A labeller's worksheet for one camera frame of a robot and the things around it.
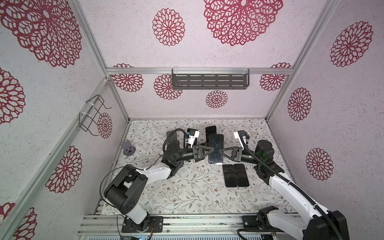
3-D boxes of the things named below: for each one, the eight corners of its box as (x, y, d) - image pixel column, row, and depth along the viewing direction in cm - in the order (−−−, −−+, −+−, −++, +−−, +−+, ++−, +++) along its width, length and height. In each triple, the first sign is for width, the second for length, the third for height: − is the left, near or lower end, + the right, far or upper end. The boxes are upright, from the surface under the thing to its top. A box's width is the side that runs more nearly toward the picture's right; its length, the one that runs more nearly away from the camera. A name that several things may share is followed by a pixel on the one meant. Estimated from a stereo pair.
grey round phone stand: (124, 156, 101) (119, 147, 94) (127, 148, 105) (122, 139, 98) (134, 156, 101) (129, 147, 94) (136, 148, 105) (131, 139, 98)
